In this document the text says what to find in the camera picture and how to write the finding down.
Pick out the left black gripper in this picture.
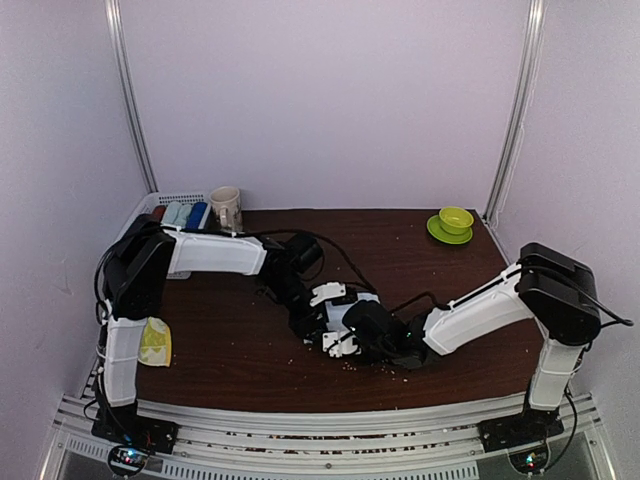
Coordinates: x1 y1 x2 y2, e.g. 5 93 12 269
264 273 327 345

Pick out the light blue towel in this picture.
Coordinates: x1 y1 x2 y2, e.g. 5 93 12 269
161 201 182 225
324 292 379 332

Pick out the yellow green patterned towel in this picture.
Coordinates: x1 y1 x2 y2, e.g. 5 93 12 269
138 317 172 368

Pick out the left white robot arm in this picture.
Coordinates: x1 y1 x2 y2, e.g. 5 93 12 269
94 215 326 444

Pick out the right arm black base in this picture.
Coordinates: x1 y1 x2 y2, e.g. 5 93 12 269
477 414 564 453

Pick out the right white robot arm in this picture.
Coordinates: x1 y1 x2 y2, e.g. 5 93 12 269
358 243 601 442

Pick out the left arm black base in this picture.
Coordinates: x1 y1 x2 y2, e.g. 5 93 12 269
91 414 178 454

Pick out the green saucer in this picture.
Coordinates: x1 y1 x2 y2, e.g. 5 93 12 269
425 213 474 246

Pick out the green cup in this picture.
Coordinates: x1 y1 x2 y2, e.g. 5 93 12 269
438 206 474 235

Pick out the beige ceramic mug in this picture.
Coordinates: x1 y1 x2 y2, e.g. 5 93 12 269
209 186 244 233

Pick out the rolled dark blue towel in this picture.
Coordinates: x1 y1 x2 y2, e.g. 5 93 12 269
186 202 208 230

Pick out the rolled pale teal towel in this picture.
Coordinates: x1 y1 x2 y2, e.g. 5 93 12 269
175 204 193 228

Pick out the rolled light blue towel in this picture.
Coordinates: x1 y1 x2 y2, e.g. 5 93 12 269
161 201 182 225

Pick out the rolled brown towel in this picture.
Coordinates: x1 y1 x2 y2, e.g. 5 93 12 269
150 205 166 221

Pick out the white plastic basket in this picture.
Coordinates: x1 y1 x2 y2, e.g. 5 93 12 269
119 191 212 281

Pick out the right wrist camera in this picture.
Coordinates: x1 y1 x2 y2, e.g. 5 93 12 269
322 331 361 358

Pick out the aluminium front rail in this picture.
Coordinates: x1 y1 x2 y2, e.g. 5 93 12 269
36 392 622 479

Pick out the right aluminium frame post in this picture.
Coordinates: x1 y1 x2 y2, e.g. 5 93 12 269
484 0 546 226

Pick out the aluminium frame post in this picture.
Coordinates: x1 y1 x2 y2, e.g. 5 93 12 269
484 0 546 226
104 0 159 193

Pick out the left aluminium frame post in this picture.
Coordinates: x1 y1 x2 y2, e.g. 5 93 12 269
104 0 159 193

